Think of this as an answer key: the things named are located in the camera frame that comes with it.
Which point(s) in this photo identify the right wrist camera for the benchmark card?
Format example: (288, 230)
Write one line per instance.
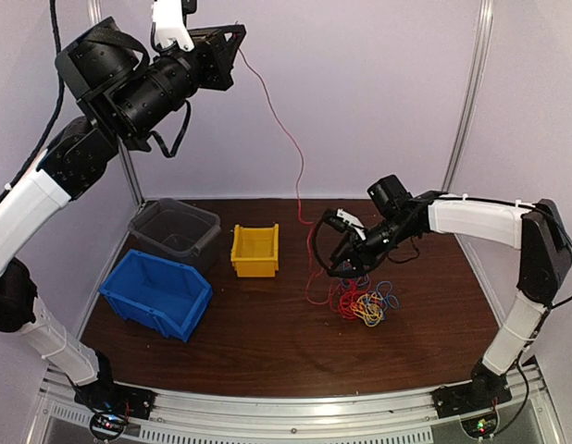
(341, 220)

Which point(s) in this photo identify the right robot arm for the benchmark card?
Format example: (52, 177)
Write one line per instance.
(533, 235)

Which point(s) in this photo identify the clear grey plastic tub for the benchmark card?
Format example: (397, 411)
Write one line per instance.
(179, 232)

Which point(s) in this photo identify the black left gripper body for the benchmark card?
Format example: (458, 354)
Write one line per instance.
(211, 41)

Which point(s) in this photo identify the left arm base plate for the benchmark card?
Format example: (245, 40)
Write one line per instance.
(122, 400)

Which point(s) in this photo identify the left corner aluminium post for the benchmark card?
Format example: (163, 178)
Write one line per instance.
(95, 16)

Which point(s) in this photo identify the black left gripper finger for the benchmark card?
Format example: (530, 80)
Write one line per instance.
(230, 48)
(231, 33)

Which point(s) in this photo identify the yellow plastic bin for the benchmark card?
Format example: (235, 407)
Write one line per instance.
(255, 252)

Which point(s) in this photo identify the blue plastic bin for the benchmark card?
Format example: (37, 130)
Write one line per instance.
(163, 295)

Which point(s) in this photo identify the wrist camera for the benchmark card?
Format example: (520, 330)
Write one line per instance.
(169, 25)
(341, 220)

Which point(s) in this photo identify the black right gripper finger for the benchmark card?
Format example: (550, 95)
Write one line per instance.
(351, 268)
(342, 250)

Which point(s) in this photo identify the right corner aluminium post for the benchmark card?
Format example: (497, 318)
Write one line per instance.
(481, 48)

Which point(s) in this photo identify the corner aluminium post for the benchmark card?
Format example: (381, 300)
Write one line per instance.
(481, 48)
(95, 16)

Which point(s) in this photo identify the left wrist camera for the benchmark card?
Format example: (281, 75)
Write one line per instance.
(169, 25)

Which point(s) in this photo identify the front aluminium rail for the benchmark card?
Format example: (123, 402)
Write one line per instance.
(406, 416)

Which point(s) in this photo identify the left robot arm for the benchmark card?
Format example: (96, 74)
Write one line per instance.
(123, 93)

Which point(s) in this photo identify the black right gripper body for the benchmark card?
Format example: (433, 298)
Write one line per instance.
(368, 256)

